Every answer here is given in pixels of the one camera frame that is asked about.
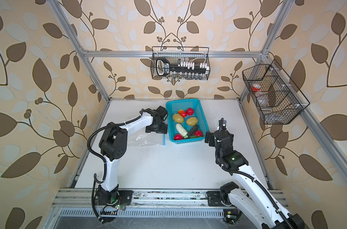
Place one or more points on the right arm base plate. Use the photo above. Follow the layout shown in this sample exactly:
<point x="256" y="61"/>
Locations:
<point x="218" y="199"/>

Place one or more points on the red capped bottle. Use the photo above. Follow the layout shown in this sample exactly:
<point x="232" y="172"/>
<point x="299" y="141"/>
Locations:
<point x="257" y="90"/>

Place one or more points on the aluminium front rail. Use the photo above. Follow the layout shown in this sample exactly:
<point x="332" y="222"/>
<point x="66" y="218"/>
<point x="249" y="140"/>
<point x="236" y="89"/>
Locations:
<point x="141" y="198"/>

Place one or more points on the teal plastic basket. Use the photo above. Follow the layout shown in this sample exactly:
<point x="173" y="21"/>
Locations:
<point x="172" y="108"/>

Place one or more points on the red apple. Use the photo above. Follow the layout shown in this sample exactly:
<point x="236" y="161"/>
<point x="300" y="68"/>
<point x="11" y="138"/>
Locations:
<point x="190" y="111"/>

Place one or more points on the yellow potato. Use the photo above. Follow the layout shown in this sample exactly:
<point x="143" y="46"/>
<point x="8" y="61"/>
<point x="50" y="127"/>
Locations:
<point x="192" y="121"/>
<point x="177" y="118"/>

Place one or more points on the right black wire basket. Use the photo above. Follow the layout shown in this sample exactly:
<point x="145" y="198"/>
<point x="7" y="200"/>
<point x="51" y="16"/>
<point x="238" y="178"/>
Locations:
<point x="283" y="100"/>

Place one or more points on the red tomato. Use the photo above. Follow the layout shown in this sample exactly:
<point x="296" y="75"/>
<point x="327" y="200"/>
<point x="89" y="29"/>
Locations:
<point x="178" y="137"/>
<point x="199" y="133"/>

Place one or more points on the red tomato front left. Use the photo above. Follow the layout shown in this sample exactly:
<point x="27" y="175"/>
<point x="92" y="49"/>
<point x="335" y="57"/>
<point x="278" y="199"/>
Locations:
<point x="178" y="137"/>

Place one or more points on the black wire basket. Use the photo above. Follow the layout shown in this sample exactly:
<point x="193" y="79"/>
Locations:
<point x="195" y="54"/>
<point x="283" y="100"/>

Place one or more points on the clear zip top bag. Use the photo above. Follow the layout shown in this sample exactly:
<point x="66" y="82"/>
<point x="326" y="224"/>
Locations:
<point x="149" y="139"/>

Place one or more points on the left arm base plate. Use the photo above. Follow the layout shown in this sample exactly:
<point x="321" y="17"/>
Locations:
<point x="113" y="198"/>

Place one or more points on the red yellow mango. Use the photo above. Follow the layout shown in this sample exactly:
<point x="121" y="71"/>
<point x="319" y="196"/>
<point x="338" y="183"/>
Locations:
<point x="182" y="113"/>

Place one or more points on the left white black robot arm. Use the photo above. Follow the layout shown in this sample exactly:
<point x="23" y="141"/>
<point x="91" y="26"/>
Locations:
<point x="109" y="143"/>

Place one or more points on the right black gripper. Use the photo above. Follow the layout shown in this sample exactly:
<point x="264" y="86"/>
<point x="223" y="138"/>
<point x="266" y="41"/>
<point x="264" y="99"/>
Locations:
<point x="211" y="135"/>

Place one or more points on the red tomato front right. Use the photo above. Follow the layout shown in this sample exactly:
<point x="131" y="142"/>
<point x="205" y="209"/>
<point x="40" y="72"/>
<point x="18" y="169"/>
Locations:
<point x="199" y="133"/>

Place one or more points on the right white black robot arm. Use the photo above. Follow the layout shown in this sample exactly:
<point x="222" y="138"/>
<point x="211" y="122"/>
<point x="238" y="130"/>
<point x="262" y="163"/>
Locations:
<point x="246" y="192"/>

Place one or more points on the back black wire basket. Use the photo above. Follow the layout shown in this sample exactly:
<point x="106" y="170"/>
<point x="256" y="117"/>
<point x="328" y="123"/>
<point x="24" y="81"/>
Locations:
<point x="195" y="54"/>

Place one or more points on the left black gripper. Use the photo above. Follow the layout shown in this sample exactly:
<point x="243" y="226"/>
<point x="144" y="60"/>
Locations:
<point x="163" y="130"/>

